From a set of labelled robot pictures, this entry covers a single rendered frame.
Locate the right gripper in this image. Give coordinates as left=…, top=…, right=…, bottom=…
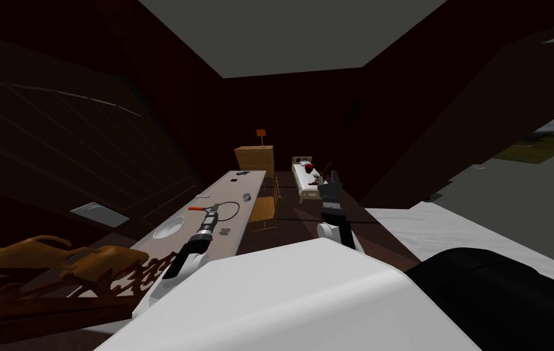
left=318, top=170, right=344, bottom=211

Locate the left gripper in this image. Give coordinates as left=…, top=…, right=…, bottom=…
left=201, top=203, right=222, bottom=236

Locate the small white bed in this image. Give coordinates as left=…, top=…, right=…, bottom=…
left=291, top=155, right=328, bottom=205

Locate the long beige table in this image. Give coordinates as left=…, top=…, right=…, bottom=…
left=27, top=169, right=268, bottom=299

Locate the white plate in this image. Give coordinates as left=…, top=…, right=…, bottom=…
left=152, top=216, right=186, bottom=240

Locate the wooden chair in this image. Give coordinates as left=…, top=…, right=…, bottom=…
left=247, top=176, right=282, bottom=233

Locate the wooden dresser with orange lamp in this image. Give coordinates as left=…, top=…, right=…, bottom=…
left=233, top=129, right=275, bottom=179

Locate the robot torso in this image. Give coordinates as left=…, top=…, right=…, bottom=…
left=93, top=237, right=483, bottom=351

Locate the brown horse sculpture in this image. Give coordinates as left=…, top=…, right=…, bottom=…
left=0, top=235, right=180, bottom=299

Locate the large white bed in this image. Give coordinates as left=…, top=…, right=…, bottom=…
left=363, top=201, right=554, bottom=294

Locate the window with green view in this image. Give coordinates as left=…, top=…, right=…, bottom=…
left=492, top=99, right=554, bottom=165

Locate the racket with orange handle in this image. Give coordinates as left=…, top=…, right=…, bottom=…
left=188, top=200, right=241, bottom=223

